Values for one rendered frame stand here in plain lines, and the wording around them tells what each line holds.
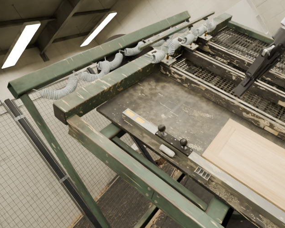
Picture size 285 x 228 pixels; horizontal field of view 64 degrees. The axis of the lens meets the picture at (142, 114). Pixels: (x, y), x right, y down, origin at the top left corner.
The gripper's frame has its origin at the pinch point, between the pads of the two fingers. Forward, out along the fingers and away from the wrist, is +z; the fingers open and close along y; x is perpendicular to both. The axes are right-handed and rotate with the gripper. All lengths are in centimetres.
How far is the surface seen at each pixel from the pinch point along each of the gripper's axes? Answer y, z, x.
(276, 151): -58, 27, 15
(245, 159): -38, 35, 11
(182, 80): -48, 34, -54
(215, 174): -16.3, 40.7, 11.3
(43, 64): -148, 335, -522
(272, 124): -66, 20, 2
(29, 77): 32, 75, -98
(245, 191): -22.5, 37.4, 23.8
